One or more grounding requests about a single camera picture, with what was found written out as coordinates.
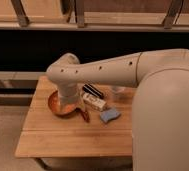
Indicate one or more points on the white snack box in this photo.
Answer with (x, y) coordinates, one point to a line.
(95, 102)

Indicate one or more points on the blue sponge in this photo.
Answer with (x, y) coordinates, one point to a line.
(109, 115)

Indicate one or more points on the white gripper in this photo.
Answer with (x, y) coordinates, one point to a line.
(68, 93)

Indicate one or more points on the black rectangular case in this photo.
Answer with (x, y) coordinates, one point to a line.
(92, 90)

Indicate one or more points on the wooden table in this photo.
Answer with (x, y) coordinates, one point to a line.
(46, 135)

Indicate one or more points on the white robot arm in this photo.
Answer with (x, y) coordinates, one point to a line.
(160, 107)

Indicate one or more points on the orange ceramic bowl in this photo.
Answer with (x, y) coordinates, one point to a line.
(62, 106)

